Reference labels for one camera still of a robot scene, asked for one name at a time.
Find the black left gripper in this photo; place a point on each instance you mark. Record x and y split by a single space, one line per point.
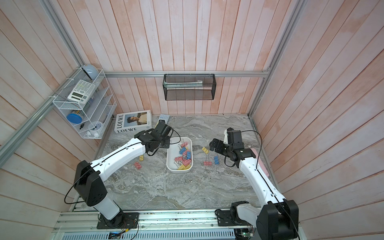
167 142

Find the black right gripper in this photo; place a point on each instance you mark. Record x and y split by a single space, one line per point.
220 144

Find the blue binder clip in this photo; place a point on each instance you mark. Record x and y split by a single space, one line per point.
216 160

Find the white plastic storage box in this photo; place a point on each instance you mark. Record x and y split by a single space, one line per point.
180 155

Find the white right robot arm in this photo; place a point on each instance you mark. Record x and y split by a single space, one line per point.
277 218

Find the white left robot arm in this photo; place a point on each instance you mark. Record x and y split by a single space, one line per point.
90 177

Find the pink plastic box lid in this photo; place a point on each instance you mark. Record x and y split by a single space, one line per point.
261 164

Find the yellow blue small calculator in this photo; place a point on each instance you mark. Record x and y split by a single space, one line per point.
164 117

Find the LOEWE white book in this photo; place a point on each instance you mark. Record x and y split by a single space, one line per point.
133 122

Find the green white item in basket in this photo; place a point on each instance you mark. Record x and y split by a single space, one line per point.
183 85

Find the white desk calculator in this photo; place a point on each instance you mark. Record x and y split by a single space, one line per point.
82 92

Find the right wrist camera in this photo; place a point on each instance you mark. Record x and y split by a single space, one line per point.
229 136

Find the black mesh wall basket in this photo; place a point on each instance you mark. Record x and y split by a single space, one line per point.
207 92

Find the white wire wall shelf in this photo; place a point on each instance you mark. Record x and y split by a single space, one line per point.
100 107

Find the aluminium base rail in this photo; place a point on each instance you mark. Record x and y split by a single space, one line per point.
194 224

